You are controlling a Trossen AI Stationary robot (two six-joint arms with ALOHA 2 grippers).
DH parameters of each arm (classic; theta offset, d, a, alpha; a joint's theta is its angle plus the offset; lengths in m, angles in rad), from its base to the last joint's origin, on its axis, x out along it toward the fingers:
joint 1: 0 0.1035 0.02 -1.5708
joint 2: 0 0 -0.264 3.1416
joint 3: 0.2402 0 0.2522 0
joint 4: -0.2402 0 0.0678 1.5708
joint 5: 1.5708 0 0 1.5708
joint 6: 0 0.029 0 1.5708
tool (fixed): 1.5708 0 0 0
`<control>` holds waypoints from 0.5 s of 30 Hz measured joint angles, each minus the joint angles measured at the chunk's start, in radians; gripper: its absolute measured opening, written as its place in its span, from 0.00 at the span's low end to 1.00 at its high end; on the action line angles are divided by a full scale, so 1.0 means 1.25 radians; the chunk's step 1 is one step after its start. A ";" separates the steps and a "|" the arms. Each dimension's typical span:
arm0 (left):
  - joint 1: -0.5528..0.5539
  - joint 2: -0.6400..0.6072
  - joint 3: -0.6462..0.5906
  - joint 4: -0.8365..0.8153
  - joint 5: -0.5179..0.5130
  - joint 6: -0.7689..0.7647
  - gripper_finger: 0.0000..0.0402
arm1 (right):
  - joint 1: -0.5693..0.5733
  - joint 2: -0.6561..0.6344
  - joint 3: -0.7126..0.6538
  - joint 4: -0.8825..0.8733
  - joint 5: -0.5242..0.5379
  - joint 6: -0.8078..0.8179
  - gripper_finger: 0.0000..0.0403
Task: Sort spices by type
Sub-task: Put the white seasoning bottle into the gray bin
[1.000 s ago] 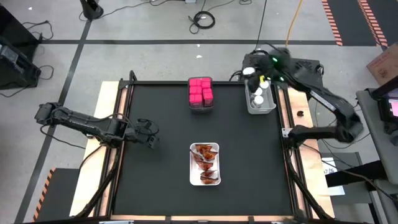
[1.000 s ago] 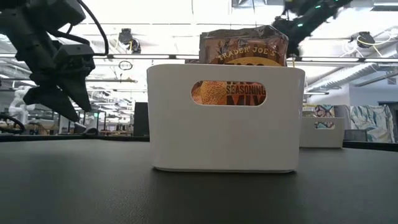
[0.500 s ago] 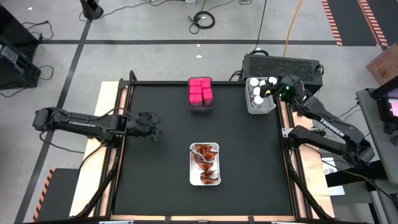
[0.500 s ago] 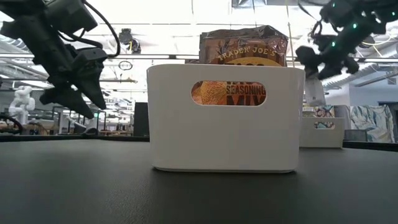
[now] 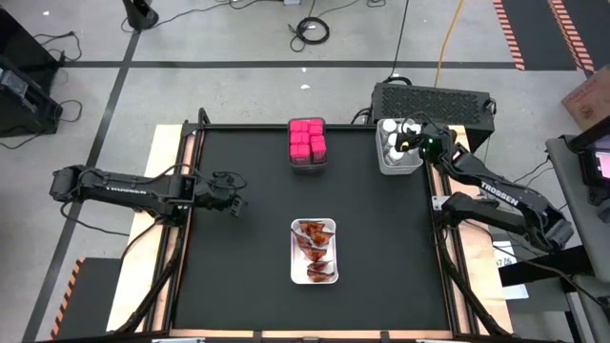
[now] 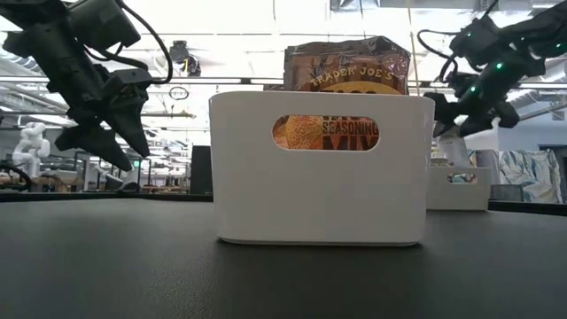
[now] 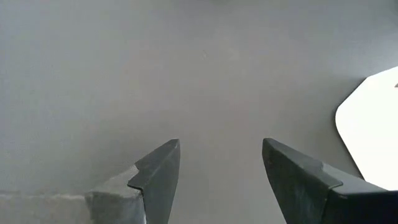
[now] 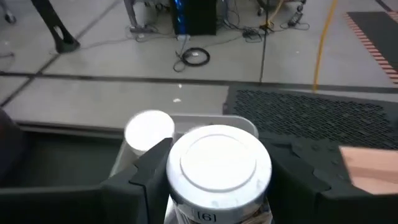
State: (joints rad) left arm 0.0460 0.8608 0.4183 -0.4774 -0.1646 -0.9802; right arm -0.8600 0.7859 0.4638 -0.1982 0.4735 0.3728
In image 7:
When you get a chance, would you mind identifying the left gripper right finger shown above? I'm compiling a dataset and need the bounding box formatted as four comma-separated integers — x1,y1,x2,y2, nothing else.
262,138,398,224

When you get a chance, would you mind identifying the white plastic bin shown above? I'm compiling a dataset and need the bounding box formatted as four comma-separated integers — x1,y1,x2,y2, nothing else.
335,65,398,191

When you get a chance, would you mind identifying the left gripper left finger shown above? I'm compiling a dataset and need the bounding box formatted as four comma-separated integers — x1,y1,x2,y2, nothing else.
84,138,181,224

